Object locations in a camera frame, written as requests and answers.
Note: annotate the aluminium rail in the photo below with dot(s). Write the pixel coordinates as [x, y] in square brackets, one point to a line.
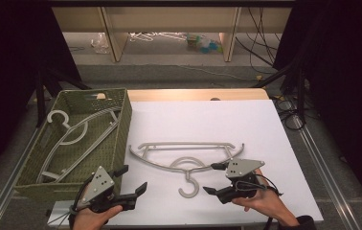
[6, 191]
[326, 172]

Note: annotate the black metal stand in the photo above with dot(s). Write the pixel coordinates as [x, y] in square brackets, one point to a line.
[301, 96]
[40, 99]

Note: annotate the grey plastic clothes hanger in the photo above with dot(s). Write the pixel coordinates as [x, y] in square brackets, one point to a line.
[188, 191]
[73, 127]

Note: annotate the light wooden desk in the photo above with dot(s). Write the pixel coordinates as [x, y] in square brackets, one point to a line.
[169, 19]

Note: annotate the white paper sheet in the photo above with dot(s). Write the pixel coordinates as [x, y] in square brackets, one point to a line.
[201, 118]

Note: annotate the person's left hand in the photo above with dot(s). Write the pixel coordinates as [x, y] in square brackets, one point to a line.
[93, 220]

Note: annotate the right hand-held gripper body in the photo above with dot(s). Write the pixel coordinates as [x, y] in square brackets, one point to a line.
[243, 167]

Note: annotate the dark curtain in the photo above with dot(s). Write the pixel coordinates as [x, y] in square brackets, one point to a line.
[6, 80]
[351, 80]

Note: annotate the green woven basket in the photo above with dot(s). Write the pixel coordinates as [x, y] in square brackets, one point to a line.
[99, 158]

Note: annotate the person's right hand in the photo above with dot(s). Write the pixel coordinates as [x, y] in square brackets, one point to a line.
[265, 204]

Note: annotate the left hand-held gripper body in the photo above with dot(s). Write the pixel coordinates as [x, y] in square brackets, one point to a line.
[101, 183]

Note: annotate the colourful plastic toys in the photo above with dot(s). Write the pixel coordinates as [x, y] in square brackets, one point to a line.
[204, 44]

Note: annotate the clear plastic bag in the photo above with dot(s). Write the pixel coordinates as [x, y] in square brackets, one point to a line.
[100, 43]

